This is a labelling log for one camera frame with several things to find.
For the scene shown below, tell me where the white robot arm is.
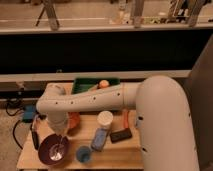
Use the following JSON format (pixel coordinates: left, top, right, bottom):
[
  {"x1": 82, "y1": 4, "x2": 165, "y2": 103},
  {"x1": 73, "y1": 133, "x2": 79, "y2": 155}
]
[{"x1": 36, "y1": 42, "x2": 213, "y2": 171}]

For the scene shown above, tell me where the orange bowl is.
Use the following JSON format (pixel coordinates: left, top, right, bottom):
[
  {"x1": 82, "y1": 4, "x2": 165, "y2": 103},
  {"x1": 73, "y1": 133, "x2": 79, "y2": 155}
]
[{"x1": 69, "y1": 112, "x2": 80, "y2": 129}]

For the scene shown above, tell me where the purple bowl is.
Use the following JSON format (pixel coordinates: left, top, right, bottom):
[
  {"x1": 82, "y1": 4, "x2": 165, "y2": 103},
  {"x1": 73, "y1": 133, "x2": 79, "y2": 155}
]
[{"x1": 38, "y1": 134, "x2": 70, "y2": 166}]

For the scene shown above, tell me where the orange ball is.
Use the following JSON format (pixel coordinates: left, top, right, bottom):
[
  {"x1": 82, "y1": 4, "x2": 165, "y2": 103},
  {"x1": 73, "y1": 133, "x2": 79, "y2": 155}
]
[{"x1": 99, "y1": 80, "x2": 110, "y2": 88}]

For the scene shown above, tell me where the green tray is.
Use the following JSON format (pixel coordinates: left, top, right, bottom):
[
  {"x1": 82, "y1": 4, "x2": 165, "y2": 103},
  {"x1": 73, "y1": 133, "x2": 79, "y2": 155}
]
[{"x1": 71, "y1": 77, "x2": 120, "y2": 94}]

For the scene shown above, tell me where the white paper cup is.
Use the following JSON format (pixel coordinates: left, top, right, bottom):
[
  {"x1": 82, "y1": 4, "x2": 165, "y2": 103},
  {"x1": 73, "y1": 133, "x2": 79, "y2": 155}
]
[{"x1": 97, "y1": 111, "x2": 113, "y2": 129}]

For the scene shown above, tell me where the orange marker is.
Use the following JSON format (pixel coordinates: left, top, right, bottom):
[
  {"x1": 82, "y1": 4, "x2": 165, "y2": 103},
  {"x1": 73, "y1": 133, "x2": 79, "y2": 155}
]
[{"x1": 123, "y1": 110, "x2": 129, "y2": 129}]

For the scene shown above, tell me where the black rectangular block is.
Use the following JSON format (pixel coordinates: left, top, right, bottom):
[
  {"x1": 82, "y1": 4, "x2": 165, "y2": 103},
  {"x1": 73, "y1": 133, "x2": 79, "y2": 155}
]
[{"x1": 110, "y1": 128, "x2": 132, "y2": 143}]

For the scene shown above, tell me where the wooden table board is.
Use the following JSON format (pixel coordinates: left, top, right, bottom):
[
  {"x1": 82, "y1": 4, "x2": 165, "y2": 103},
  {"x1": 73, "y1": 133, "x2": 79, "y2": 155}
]
[{"x1": 16, "y1": 82, "x2": 145, "y2": 171}]

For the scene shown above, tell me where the black clip object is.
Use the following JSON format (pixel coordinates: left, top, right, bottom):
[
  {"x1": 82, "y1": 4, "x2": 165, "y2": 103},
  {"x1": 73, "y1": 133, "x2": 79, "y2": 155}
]
[{"x1": 38, "y1": 114, "x2": 46, "y2": 120}]

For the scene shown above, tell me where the blue cup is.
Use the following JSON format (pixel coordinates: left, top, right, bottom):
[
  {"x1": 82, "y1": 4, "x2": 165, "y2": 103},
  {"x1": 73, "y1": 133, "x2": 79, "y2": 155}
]
[{"x1": 76, "y1": 146, "x2": 91, "y2": 163}]

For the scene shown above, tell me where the blue box on floor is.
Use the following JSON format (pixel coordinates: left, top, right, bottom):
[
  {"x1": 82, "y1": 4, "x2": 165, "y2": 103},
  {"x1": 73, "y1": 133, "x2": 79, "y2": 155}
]
[{"x1": 22, "y1": 105, "x2": 37, "y2": 123}]

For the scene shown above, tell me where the black handled tool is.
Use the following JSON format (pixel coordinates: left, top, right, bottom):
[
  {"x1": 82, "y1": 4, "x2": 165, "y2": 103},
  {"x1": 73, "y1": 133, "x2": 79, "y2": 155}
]
[{"x1": 30, "y1": 116, "x2": 39, "y2": 150}]

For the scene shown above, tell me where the black floor cable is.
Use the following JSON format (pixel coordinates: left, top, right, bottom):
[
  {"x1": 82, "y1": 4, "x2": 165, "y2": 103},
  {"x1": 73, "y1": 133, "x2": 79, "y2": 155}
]
[{"x1": 5, "y1": 87, "x2": 25, "y2": 150}]

